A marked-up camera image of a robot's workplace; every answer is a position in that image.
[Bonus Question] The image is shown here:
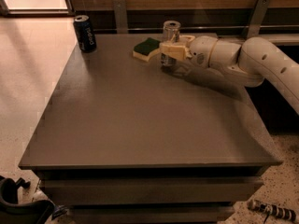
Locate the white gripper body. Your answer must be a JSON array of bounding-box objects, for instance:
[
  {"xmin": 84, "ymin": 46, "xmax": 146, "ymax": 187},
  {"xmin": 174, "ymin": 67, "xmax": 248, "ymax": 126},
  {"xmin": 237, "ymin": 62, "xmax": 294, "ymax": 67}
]
[{"xmin": 190, "ymin": 35, "xmax": 218, "ymax": 68}]

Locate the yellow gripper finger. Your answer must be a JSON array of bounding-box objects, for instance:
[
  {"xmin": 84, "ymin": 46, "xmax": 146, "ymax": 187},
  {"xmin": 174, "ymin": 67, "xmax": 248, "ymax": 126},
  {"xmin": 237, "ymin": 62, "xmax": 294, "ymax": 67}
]
[
  {"xmin": 160, "ymin": 42, "xmax": 192, "ymax": 62},
  {"xmin": 179, "ymin": 35, "xmax": 195, "ymax": 47}
]

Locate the silver redbull can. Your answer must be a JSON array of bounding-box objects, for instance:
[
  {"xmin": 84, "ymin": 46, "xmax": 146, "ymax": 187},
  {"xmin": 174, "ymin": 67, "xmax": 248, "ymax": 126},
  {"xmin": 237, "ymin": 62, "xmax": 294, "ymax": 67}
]
[{"xmin": 161, "ymin": 21, "xmax": 181, "ymax": 66}]

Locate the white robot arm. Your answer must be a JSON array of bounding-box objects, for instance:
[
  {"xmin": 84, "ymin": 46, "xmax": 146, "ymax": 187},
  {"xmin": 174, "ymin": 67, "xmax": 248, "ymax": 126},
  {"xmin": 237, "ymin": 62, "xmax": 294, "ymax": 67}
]
[{"xmin": 160, "ymin": 35, "xmax": 299, "ymax": 113}]

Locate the green yellow sponge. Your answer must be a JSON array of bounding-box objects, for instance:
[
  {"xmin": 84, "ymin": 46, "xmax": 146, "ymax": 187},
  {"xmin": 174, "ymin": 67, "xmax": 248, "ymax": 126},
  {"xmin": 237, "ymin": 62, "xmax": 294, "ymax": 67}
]
[{"xmin": 133, "ymin": 37, "xmax": 160, "ymax": 62}]

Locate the dark blue pepsi can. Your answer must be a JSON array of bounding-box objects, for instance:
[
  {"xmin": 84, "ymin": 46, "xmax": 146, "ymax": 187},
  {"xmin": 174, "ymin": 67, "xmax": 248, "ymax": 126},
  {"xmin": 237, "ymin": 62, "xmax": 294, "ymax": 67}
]
[{"xmin": 73, "ymin": 15, "xmax": 96, "ymax": 52}]

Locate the grey drawer cabinet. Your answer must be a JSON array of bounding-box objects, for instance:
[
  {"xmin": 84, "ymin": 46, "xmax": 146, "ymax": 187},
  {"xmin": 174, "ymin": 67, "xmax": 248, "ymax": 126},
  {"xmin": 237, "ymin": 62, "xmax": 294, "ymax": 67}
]
[{"xmin": 20, "ymin": 35, "xmax": 279, "ymax": 224}]

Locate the striped black white tool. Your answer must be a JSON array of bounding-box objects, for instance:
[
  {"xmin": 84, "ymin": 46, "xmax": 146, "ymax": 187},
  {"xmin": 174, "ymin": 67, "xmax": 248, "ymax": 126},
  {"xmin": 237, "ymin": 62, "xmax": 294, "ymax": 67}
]
[{"xmin": 247, "ymin": 199, "xmax": 299, "ymax": 224}]

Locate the black chair base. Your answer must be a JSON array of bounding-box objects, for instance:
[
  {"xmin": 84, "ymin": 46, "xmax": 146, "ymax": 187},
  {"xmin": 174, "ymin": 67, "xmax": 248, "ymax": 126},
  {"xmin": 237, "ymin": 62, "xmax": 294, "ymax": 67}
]
[{"xmin": 0, "ymin": 176, "xmax": 67, "ymax": 224}]

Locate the left metal wall bracket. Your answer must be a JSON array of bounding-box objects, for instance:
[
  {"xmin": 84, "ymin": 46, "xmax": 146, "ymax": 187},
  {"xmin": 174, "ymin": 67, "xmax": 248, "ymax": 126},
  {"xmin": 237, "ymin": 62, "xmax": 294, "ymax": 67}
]
[{"xmin": 113, "ymin": 0, "xmax": 128, "ymax": 34}]

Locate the metal wall bracket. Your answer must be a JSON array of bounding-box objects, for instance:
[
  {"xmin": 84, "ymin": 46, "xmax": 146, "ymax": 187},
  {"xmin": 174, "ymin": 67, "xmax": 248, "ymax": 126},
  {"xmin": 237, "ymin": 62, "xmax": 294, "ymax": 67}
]
[
  {"xmin": 242, "ymin": 0, "xmax": 271, "ymax": 39},
  {"xmin": 113, "ymin": 0, "xmax": 128, "ymax": 34}
]

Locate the right metal wall bracket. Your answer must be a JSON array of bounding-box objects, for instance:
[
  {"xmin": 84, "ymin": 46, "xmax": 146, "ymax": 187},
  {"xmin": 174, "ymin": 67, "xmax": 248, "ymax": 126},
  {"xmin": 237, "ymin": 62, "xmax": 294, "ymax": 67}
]
[{"xmin": 242, "ymin": 0, "xmax": 271, "ymax": 39}]

